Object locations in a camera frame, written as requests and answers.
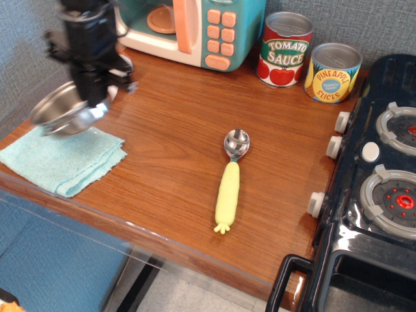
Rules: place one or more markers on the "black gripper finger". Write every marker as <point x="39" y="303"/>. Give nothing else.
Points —
<point x="81" y="82"/>
<point x="95" y="86"/>

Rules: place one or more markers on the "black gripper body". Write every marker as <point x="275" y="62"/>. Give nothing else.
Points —
<point x="88" y="41"/>

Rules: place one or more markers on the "stainless steel pot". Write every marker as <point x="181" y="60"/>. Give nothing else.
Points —
<point x="62" y="113"/>

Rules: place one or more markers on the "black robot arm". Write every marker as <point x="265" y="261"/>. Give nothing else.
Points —
<point x="84" y="6"/>

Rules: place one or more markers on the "white plush mushroom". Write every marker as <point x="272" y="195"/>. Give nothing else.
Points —
<point x="113" y="89"/>

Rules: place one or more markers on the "light blue folded towel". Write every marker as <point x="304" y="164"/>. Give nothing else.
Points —
<point x="64" y="166"/>

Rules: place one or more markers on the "teal toy microwave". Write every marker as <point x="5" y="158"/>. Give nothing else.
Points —
<point x="216" y="35"/>

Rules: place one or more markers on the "tomato sauce can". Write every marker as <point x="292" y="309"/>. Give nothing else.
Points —
<point x="286" y="40"/>

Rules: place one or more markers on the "orange object at corner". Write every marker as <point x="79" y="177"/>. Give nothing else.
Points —
<point x="9" y="303"/>

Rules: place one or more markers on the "pineapple slices can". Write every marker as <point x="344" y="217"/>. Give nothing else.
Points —
<point x="333" y="70"/>

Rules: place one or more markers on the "black toy stove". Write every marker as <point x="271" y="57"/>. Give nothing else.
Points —
<point x="364" y="243"/>

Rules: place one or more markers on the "spoon with yellow-green handle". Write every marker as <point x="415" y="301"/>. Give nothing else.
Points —
<point x="236" y="145"/>

